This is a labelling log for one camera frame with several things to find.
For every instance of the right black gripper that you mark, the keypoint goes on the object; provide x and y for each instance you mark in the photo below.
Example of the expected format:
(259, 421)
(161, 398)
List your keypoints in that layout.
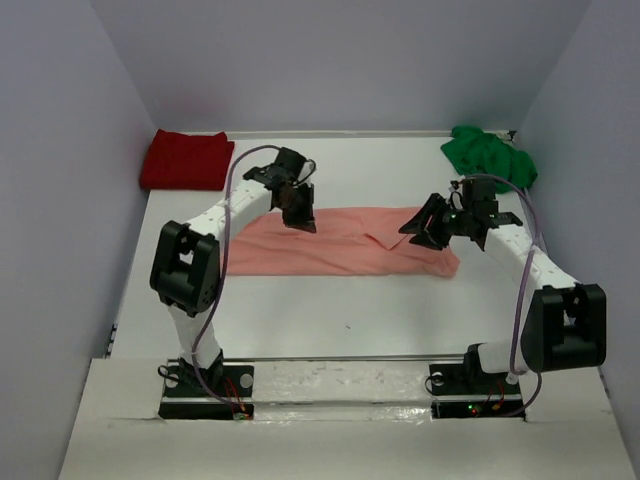
(442, 222)

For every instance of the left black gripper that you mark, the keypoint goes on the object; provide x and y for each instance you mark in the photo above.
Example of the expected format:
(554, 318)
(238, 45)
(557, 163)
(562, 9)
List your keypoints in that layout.
(296, 203)

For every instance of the pink t shirt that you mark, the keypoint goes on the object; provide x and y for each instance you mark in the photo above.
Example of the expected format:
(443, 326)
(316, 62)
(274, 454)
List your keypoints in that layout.
(350, 241)

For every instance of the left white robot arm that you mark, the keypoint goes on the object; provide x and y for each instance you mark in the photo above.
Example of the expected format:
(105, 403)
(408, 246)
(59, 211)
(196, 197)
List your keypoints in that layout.
(191, 260)

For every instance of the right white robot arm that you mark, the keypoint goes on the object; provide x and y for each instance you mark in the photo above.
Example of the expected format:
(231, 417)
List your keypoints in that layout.
(559, 323)

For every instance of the crumpled green t shirt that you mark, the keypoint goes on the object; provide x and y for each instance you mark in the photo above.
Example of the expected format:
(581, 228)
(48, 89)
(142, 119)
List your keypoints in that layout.
(471, 150)

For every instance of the folded red t shirt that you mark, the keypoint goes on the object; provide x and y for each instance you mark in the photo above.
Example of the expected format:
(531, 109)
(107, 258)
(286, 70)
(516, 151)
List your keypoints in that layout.
(177, 161)

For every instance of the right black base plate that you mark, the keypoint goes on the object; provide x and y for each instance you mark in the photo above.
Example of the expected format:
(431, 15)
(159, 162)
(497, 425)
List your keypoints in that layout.
(456, 394)

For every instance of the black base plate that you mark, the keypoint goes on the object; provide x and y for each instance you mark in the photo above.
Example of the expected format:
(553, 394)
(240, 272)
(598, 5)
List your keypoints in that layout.
(183, 398)
(456, 394)

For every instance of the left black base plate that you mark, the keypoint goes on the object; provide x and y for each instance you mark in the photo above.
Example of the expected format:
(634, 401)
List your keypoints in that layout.
(183, 398)

